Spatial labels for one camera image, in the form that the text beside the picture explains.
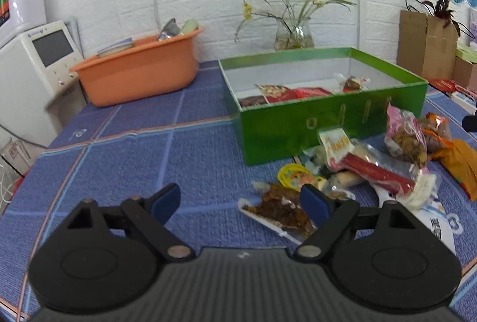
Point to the pale green bowl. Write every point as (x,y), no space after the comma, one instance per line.
(188,27)

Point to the pink nut snack packet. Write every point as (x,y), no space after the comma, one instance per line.
(406,147)

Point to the light green box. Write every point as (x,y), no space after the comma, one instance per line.
(467,51)

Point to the red flat box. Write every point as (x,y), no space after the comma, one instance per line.
(445,85)

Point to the beige snack packet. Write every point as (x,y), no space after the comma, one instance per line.
(344,182)

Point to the glass vase with flowers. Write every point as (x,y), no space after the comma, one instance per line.
(294,38)

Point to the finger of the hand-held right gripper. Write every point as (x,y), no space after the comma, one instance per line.
(470,122)

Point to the dark brown snack packet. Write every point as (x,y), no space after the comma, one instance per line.
(253,101)

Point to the white power strip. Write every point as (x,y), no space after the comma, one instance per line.
(465,99)

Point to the clear brown dried snack packet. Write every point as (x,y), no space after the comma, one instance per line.
(279,210)

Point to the white printed snack packet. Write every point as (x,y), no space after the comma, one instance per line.
(436,221)

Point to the white appliance with screen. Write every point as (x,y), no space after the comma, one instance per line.
(29,91)

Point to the green cardboard box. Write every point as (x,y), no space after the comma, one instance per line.
(298,128)

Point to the red gold snack packet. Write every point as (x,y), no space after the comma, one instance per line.
(275,91)

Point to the brown paper bag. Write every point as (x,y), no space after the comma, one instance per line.
(425,46)

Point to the clear brown candy packet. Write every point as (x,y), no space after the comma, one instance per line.
(352,84)

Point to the orange plastic basin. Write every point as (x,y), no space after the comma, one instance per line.
(138,72)

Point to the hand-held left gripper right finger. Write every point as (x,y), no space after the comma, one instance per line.
(315,204)

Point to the purple leaf plant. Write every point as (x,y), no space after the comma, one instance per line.
(443,7)

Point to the small cardboard box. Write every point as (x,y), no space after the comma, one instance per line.
(465,74)

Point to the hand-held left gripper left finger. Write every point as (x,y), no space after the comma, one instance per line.
(166,201)

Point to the pale green snack packet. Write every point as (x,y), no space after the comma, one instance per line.
(315,160)

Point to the yellow round snack packet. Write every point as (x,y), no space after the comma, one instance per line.
(294,176)

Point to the clear red sausage packet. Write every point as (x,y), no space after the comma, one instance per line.
(369,167)

